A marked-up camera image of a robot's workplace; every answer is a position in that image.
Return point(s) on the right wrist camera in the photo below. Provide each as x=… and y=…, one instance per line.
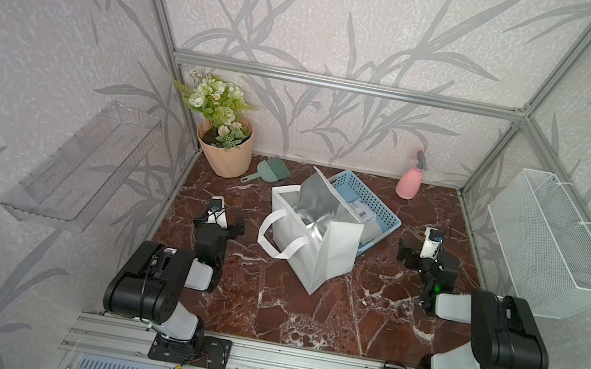
x=432, y=244

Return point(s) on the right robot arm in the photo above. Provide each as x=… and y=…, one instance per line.
x=504, y=333

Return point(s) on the green hand brush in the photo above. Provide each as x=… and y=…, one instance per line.
x=270, y=171

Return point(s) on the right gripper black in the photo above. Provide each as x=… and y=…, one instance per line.
x=419, y=260

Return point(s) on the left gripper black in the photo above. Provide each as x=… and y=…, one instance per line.
x=219, y=229

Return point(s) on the blue plastic basket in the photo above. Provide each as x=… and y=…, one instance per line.
x=379, y=220

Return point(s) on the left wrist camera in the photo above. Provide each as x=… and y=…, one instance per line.
x=216, y=209

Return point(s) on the aluminium frame crossbar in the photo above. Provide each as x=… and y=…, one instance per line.
x=335, y=83

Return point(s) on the white ice pack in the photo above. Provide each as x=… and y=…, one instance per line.
x=364, y=213

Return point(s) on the pink spray bottle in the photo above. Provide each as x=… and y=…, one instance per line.
x=408, y=186

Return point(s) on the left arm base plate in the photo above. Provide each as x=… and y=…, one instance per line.
x=189, y=349

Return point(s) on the green white artificial plant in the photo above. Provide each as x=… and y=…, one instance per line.
x=220, y=103

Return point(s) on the peach flower pot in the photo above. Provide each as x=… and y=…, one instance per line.
x=232, y=163

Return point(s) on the white wire mesh basket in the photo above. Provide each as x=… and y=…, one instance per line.
x=545, y=243

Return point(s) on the white insulated delivery bag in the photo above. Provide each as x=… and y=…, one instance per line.
x=313, y=229

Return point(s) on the clear plastic wall shelf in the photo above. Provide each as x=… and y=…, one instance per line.
x=70, y=188

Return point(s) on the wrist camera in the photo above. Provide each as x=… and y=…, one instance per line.
x=432, y=244
x=216, y=209

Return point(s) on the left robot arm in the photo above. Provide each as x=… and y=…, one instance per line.
x=150, y=284

